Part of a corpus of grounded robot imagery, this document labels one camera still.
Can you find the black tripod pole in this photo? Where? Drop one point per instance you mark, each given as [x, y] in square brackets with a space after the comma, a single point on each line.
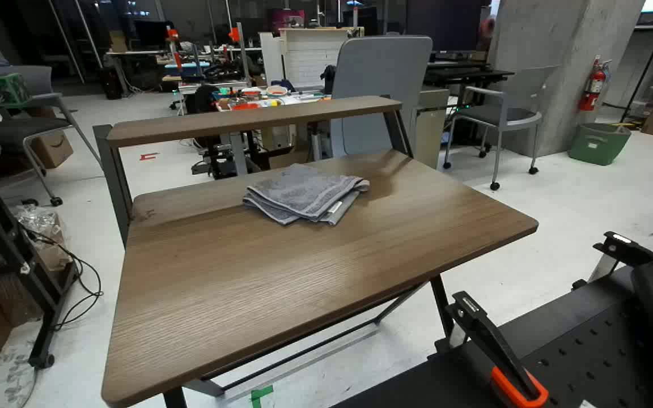
[648, 64]

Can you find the beige cabinet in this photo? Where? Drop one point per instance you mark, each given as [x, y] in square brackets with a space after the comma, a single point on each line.
[431, 126]

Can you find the small cardboard box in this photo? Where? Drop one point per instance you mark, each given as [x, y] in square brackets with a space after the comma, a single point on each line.
[54, 149]

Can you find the wooden desk with shelf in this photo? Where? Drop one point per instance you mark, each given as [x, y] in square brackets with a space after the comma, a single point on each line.
[115, 181]

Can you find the grey chair on wheels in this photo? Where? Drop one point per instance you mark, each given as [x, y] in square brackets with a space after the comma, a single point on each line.
[512, 113]

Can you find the green floor tape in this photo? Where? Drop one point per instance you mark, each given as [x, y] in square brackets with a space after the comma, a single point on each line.
[262, 396]

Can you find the white board panel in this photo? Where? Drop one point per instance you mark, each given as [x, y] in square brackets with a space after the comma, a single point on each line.
[307, 57]

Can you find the black metal clamp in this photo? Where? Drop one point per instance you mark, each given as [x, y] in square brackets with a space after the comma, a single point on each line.
[624, 247]

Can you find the grey armchair metal legs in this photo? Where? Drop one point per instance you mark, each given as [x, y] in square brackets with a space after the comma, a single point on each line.
[16, 126]

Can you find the black bag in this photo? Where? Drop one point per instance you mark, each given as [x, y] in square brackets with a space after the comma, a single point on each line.
[202, 100]

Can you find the black metal rack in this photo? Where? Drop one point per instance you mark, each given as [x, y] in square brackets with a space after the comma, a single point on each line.
[1, 235]

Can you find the green plastic bin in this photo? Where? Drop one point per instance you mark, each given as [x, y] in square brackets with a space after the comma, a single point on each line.
[597, 143]

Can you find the wooden desk shelf board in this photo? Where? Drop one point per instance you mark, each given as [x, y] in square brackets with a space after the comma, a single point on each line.
[250, 119]

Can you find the clear plastic bag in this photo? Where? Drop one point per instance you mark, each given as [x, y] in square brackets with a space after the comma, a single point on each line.
[37, 220]

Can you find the black background desk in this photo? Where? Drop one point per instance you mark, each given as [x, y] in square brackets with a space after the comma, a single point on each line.
[463, 73]

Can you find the red fire extinguisher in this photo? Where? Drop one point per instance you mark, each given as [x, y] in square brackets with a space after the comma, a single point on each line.
[593, 87]

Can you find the cluttered background workbench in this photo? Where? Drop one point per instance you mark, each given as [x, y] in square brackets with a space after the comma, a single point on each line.
[266, 95]

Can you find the grey towel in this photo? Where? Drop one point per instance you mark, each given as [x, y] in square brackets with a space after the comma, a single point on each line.
[305, 193]

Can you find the black perforated platform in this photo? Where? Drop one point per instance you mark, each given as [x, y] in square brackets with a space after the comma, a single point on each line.
[590, 347]

